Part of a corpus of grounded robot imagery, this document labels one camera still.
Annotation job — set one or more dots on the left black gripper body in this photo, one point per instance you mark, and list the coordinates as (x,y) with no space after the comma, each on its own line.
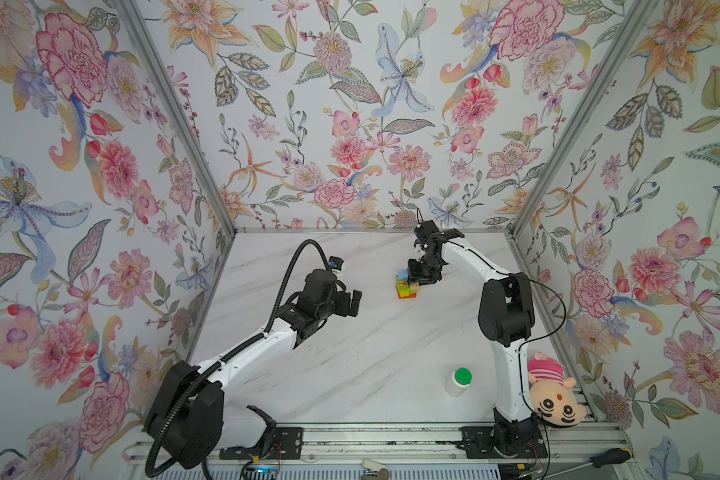
(337,304)

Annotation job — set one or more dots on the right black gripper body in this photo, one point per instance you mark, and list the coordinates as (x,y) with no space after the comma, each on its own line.
(424,271)

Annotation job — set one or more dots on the green block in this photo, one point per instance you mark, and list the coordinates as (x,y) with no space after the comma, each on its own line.
(407,292)

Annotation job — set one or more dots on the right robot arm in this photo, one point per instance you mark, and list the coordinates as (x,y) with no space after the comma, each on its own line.
(505,317)

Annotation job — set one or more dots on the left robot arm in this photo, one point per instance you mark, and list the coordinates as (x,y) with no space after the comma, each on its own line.
(194,412)

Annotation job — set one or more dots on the white bottle green cap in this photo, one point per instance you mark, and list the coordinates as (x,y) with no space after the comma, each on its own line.
(458,381)

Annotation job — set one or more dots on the pink plush toy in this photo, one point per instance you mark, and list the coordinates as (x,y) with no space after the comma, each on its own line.
(551,393)

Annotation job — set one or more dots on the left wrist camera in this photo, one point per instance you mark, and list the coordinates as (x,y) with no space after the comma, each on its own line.
(336,265)

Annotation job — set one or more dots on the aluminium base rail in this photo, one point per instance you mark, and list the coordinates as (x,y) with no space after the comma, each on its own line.
(437,442)

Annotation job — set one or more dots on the black handled screwdriver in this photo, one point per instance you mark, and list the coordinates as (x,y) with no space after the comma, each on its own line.
(614,456)

